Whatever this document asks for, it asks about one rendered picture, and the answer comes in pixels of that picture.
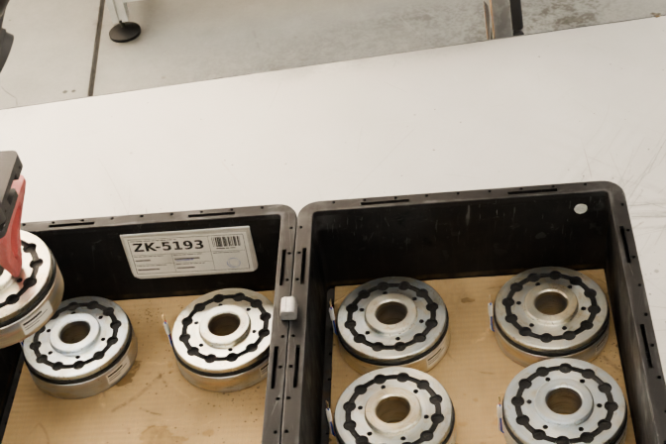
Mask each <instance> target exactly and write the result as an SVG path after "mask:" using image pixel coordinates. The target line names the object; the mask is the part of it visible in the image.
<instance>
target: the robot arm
mask: <svg viewBox="0 0 666 444"><path fill-rule="evenodd" d="M9 1H10V0H0V73H1V71H2V69H3V67H4V65H5V63H6V61H7V58H8V56H9V53H10V51H11V49H12V46H13V42H14V35H12V34H10V33H8V32H6V29H4V28H2V24H3V20H4V16H5V11H6V7H7V5H8V3H9ZM22 168H23V164H22V162H21V160H20V158H19V155H18V153H17V152H16V151H0V265H1V266H2V267H3V268H4V269H5V270H6V271H7V272H8V273H9V274H10V275H12V276H13V277H14V278H17V277H18V276H19V274H20V271H21V268H22V264H23V262H22V247H21V232H20V227H21V219H22V212H23V204H24V197H25V189H26V180H25V178H24V176H23V175H21V171H22Z"/></svg>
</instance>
